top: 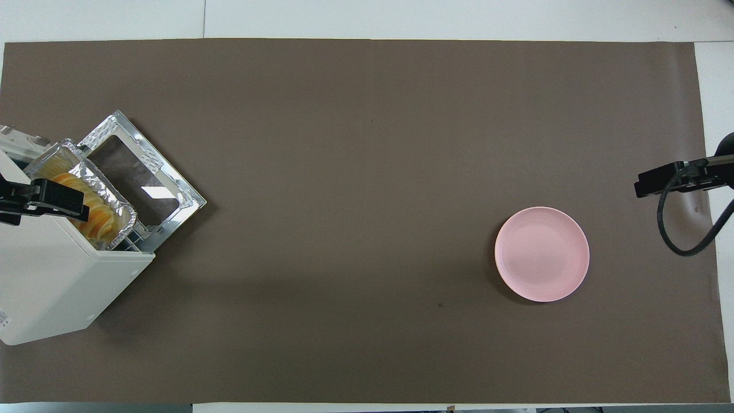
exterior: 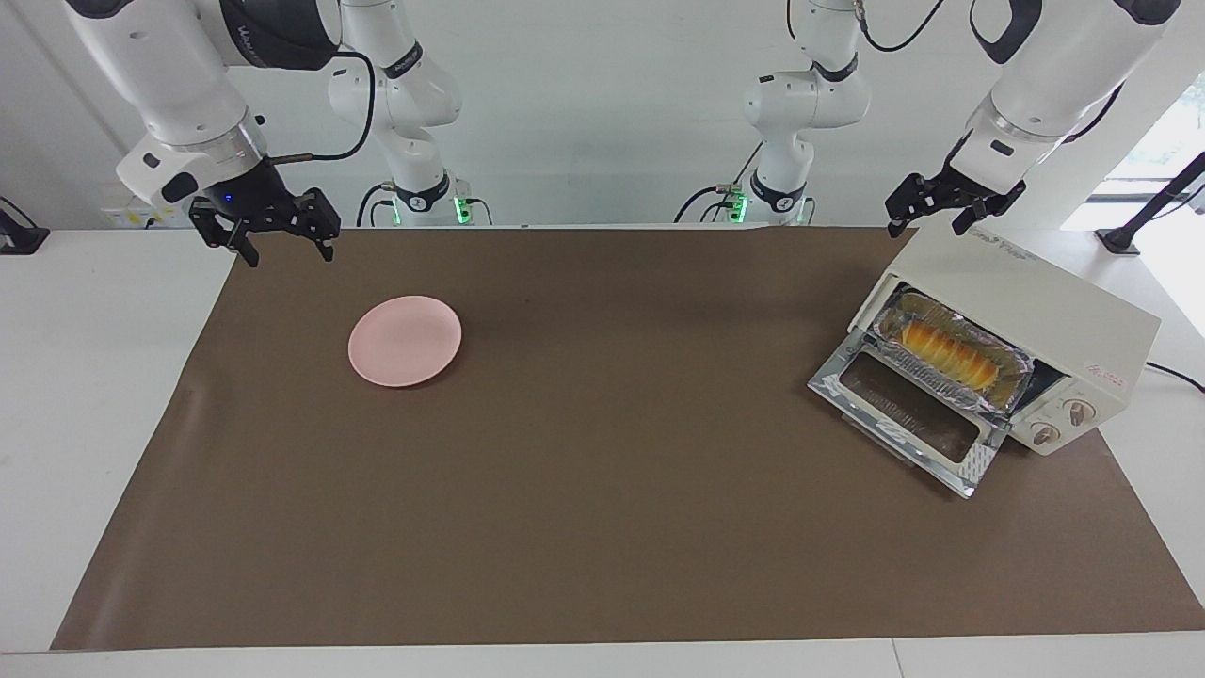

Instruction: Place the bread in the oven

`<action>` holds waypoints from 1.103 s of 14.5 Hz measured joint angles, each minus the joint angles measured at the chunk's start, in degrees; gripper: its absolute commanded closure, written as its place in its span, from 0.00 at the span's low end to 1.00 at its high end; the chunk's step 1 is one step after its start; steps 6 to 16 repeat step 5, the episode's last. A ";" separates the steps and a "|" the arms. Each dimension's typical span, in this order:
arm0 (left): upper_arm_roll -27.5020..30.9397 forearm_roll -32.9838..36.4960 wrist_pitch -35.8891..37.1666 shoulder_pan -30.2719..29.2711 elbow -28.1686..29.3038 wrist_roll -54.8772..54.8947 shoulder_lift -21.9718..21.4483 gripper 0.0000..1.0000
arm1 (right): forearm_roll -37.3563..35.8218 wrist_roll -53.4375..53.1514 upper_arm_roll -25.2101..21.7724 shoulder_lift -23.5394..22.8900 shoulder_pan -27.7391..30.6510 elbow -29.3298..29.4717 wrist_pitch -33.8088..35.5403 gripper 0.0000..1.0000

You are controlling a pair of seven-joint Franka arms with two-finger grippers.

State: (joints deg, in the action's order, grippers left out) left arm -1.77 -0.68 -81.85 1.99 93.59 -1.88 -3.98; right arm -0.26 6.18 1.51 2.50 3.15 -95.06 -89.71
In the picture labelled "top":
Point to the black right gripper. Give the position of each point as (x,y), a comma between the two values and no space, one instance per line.
(728,155)

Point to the aluminium foil tray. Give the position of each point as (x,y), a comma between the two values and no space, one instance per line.
(86,172)

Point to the sliced orange bread loaf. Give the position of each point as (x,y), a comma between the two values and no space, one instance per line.
(103,221)

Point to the white toaster oven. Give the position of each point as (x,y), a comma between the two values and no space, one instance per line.
(51,287)

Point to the glass oven door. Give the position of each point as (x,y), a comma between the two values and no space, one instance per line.
(149,172)

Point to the pink round plate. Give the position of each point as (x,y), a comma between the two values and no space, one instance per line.
(542,252)

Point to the brown table mat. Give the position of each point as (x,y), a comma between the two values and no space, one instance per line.
(344,229)

